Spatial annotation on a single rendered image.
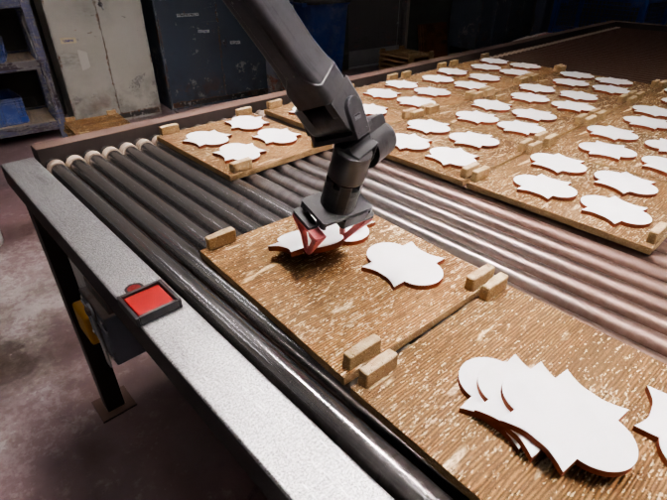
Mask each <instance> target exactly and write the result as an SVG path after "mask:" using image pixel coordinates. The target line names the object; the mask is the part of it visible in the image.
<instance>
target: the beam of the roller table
mask: <svg viewBox="0 0 667 500"><path fill-rule="evenodd" d="M1 169H2V171H3V174H4V176H5V179H6V181H7V184H8V185H9V186H10V187H11V189H12V190H13V191H14V192H15V193H16V195H17V196H18V197H19V198H20V199H21V200H22V201H23V202H24V203H25V205H26V206H27V207H28V208H29V209H30V211H31V212H32V213H33V214H34V215H35V217H36V218H37V219H38V220H39V222H40V223H41V224H42V225H43V226H44V228H45V229H46V230H47V231H48V232H49V234H50V235H51V236H52V237H53V239H54V240H55V241H56V242H57V243H58V245H59V246H60V247H61V248H62V249H63V251H64V252H65V253H66V254H67V256H68V257H69V258H70V259H71V261H72V262H73V263H74V264H75V265H76V267H77V268H78V269H79V270H80V271H81V273H82V274H83V275H84V276H85V278H86V279H87V280H88V281H89V282H90V284H91V285H92V286H93V287H94V288H95V290H96V291H97V292H98V293H99V295H100V296H101V297H102V298H103V299H104V301H105V302H106V303H107V304H108V305H109V307H110V308H111V309H112V310H113V312H114V313H115V314H116V315H117V316H118V318H119V319H120V320H121V321H122V322H123V324H124V325H125V326H126V327H127V329H128V330H129V331H130V332H131V333H132V335H133V336H134V337H135V338H136V339H137V341H138V342H139V343H140V344H141V346H142V347H143V348H144V349H145V350H146V352H147V353H148V354H149V355H150V356H151V358H152V359H153V360H154V361H155V362H156V364H157V365H158V366H159V367H160V369H161V370H162V371H163V372H164V373H165V375H166V376H167V377H168V378H169V379H170V381H171V382H172V383H173V384H174V386H175V387H176V388H177V389H178V390H179V392H180V393H181V394H182V395H183V396H184V398H185V399H186V400H187V401H188V403H189V404H190V405H191V406H192V407H193V409H194V410H195V411H196V412H197V413H198V415H199V416H200V417H201V419H202V420H203V421H204V422H205V423H206V425H207V426H208V427H209V428H210V429H211V431H212V432H213V433H214V434H215V436H216V437H217V438H218V439H219V440H220V442H221V443H222V444H223V445H224V446H225V448H226V449H227V450H228V451H229V452H230V454H231V455H232V456H233V457H234V459H235V460H236V461H237V462H238V463H239V465H240V466H241V467H242V468H243V469H244V471H245V472H246V473H247V474H248V476H249V477H250V478H251V479H252V480H253V482H254V483H255V484H256V485H257V486H258V488H259V489H260V490H261V491H262V493H263V494H264V495H265V496H266V497H267V499H268V500H395V499H394V498H393V497H392V496H391V495H389V494H388V493H387V492H386V491H385V490H384V489H383V488H382V487H381V486H380V485H379V484H378V483H377V482H376V481H375V480H374V479H373V478H372V477H370V476H369V475H368V474H367V473H366V472H365V471H364V470H363V469H362V468H361V467H360V466H359V465H358V464H357V463H356V462H355V461H354V460H353V459H351V458H350V457H349V456H348V455H347V454H346V453H345V452H344V451H343V450H342V449H341V448H340V447H339V446H338V445H337V444H336V443H335V442H334V441H333V440H331V439H330V438H329V437H328V436H327V435H326V434H325V433H324V432H323V431H322V430H321V429H320V428H319V427H318V426H317V425H316V424H315V423H313V422H312V421H311V420H310V419H309V418H308V417H307V416H306V415H305V414H304V413H303V412H302V411H301V410H300V409H299V408H298V407H297V406H296V405H294V404H293V403H292V402H291V401H290V400H289V399H288V398H287V397H286V396H285V395H284V394H283V393H282V392H281V391H280V390H279V389H278V388H277V387H276V386H274V385H273V384H272V383H271V382H270V381H269V380H268V379H267V378H266V377H265V376H264V375H263V374H262V373H261V372H260V371H259V370H258V369H257V368H255V367H254V366H253V365H252V364H251V363H250V362H249V361H248V360H247V359H246V358H245V357H244V356H243V355H242V354H241V353H240V352H239V351H238V350H237V349H235V348H234V347H233V346H232V345H231V344H230V343H229V342H228V341H227V340H226V339H225V338H224V337H223V336H222V335H221V334H220V333H219V332H218V331H216V330H215V329H214V328H213V327H212V326H211V325H210V324H209V323H208V322H207V321H206V320H205V319H204V318H203V317H202V316H201V315H200V314H199V313H197V312H196V311H195V310H194V309H193V308H192V307H191V306H190V305H189V304H188V303H187V302H186V301H185V300H184V299H183V298H182V297H181V296H180V295H178V294H177V293H176V292H175V291H174V290H173V289H172V288H171V287H170V286H169V285H168V284H167V283H166V282H165V281H164V280H163V279H162V278H161V277H159V276H158V275H157V274H156V273H155V272H154V271H153V270H152V269H151V268H150V267H149V266H148V265H147V264H146V263H145V262H144V261H143V260H142V259H140V258H139V257H138V256H137V255H136V254H135V253H134V252H133V251H132V250H131V249H130V248H129V247H128V246H127V245H126V244H125V243H124V242H123V241H122V240H120V239H119V238H118V237H117V236H116V235H115V234H114V233H113V232H112V231H111V230H110V229H109V228H108V227H107V226H106V225H105V224H104V223H103V222H101V221H100V220H99V219H98V218H97V217H96V216H95V215H94V214H93V213H92V212H91V211H90V210H89V209H88V208H87V207H86V206H85V205H84V204H83V203H81V202H80V201H79V200H78V199H77V198H76V197H75V196H74V195H73V194H72V193H71V192H70V191H69V190H68V189H67V188H66V187H65V186H63V185H62V184H61V183H60V182H59V181H58V180H57V179H56V178H55V177H54V176H53V175H52V174H51V173H50V172H49V171H48V170H47V169H46V168H44V167H43V166H42V165H41V164H40V163H39V162H38V161H37V160H36V159H35V158H28V159H24V160H20V161H15V162H11V163H6V164H2V165H1ZM159 279H161V280H162V281H163V282H164V283H165V284H166V285H167V286H168V287H169V288H170V289H171V290H172V291H173V292H174V293H175V294H176V295H178V296H179V297H180V298H181V300H182V304H183V306H182V307H181V308H179V309H177V310H175V311H173V312H170V313H167V314H165V315H163V316H161V317H159V318H157V319H155V320H153V321H150V322H148V323H146V324H144V325H141V326H140V327H137V325H136V324H135V323H134V322H133V321H132V320H131V318H130V317H129V316H128V315H127V314H126V313H125V311H124V310H123V309H122V308H121V307H120V306H119V304H118V302H117V299H116V298H117V297H119V296H121V295H124V294H126V293H125V292H124V289H125V288H126V287H127V286H128V285H130V284H134V283H141V284H143V285H144V286H145V285H147V284H150V283H152V282H154V281H157V280H159Z"/></svg>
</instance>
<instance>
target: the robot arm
mask: <svg viewBox="0 0 667 500"><path fill-rule="evenodd" d="M222 1H223V2H224V4H225V5H226V6H227V8H228V9H229V10H230V12H231V13H232V14H233V16H234V17H235V19H236V20H237V21H238V23H239V24H240V25H241V27H242V28H243V29H244V31H245V32H246V33H247V35H248V36H249V37H250V39H251V40H252V42H253V43H254V44H255V46H256V47H257V48H258V50H259V51H260V52H261V54H262V55H263V56H264V58H265V59H266V60H267V62H268V63H269V64H270V65H271V66H272V68H273V69H274V71H275V72H276V74H277V75H278V77H279V79H280V80H281V82H282V84H283V86H284V88H285V90H286V93H287V96H288V97H289V99H290V100H291V101H292V103H293V104H294V105H295V107H296V108H297V109H296V111H295V112H294V113H295V115H296V116H297V117H298V119H299V120H300V121H301V122H302V124H303V125H304V128H305V130H306V133H307V136H308V137H309V136H310V137H311V139H312V142H313V145H314V147H320V146H325V145H331V144H334V147H333V154H332V157H331V161H330V165H329V169H328V173H327V176H326V180H325V184H324V188H323V191H321V192H318V193H315V194H312V195H309V196H306V197H303V198H302V201H301V206H300V207H297V208H295V209H294V212H293V217H294V220H295V222H296V224H297V227H298V229H299V231H300V234H301V237H302V242H303V247H304V250H305V252H306V253H307V254H308V255H311V254H312V253H313V252H314V251H315V250H316V249H317V247H318V246H319V245H320V244H321V243H322V242H323V241H324V240H325V239H326V236H325V235H324V233H323V232H322V230H326V228H327V227H328V226H330V225H333V224H337V225H338V226H339V234H341V235H343V239H344V240H346V239H347V238H348V237H350V236H351V235H352V234H353V233H355V232H356V231H357V230H359V229H360V228H362V227H363V226H364V225H366V224H367V223H369V222H370V221H371V220H372V219H373V216H374V212H373V211H372V210H371V209H372V204H371V203H370V202H369V201H368V200H367V199H366V198H365V197H364V196H363V195H362V194H361V193H360V191H361V188H362V185H363V182H364V180H365V177H366V174H367V171H368V169H370V168H373V167H375V166H376V165H377V164H378V163H379V162H380V161H381V160H383V159H384V158H385V157H386V156H387V155H388V154H389V153H391V152H392V151H393V150H394V148H395V146H396V143H397V138H396V134H395V131H394V130H393V128H392V127H391V126H390V125H389V124H388V123H386V121H385V118H384V115H383V114H382V113H379V114H377V113H376V114H374V115H370V116H366V115H365V111H364V108H363V104H362V100H361V98H360V96H359V94H358V93H357V91H356V89H355V88H354V86H353V85H352V83H351V81H350V80H349V78H348V77H347V75H342V73H341V72H340V70H339V69H338V67H337V66H336V64H335V62H334V61H333V60H332V59H331V58H329V57H328V56H327V55H326V54H325V52H324V51H323V50H322V49H321V48H320V46H319V45H318V44H317V42H316V41H315V40H314V38H313V37H312V36H311V34H310V33H309V31H308V30H307V28H306V26H305V25H304V23H303V22H302V20H301V19H300V17H299V16H298V14H297V12H296V11H295V9H294V8H293V6H292V5H291V3H290V1H289V0H222ZM315 219H316V220H317V221H315ZM352 225H353V226H352ZM349 226H352V227H351V228H349V229H348V230H347V231H345V229H346V228H348V227H349ZM307 232H308V233H307ZM308 234H309V237H310V238H311V243H310V245H309V244H308Z"/></svg>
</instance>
